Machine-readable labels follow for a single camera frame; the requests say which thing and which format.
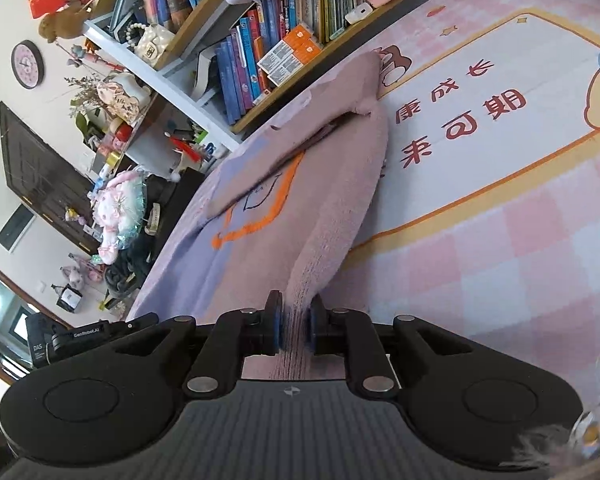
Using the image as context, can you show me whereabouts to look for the purple and pink knit sweater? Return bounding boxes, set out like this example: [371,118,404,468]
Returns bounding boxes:
[132,51,389,379]

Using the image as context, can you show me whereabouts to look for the pink white plush bouquet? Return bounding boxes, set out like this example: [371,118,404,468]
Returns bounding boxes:
[88,168,147,266]

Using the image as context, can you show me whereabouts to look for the pink checkered table mat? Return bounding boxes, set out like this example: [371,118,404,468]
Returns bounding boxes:
[126,0,600,411]

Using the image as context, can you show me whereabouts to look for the wooden bookshelf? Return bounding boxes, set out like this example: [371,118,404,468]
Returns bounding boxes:
[40,0,472,154]

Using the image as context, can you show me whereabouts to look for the upper orange white box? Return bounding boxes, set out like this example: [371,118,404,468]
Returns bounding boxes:
[258,24,319,76]

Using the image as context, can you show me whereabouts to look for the cream quilted pearl handbag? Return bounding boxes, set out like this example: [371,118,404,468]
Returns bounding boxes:
[126,23,175,67]

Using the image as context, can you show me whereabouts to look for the brown teddy bear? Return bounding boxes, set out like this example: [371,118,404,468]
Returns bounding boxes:
[38,1,94,44]

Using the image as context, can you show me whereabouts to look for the row of leaning books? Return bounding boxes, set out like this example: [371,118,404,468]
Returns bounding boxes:
[213,0,367,126]

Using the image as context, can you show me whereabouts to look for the small white eraser box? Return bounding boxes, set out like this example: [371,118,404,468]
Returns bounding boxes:
[344,2,374,25]

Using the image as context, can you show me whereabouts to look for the black wall television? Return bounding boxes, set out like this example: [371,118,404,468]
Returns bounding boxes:
[0,103,98,255]

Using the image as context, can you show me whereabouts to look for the pink round wall clock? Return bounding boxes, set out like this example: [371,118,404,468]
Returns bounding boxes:
[10,40,45,90]

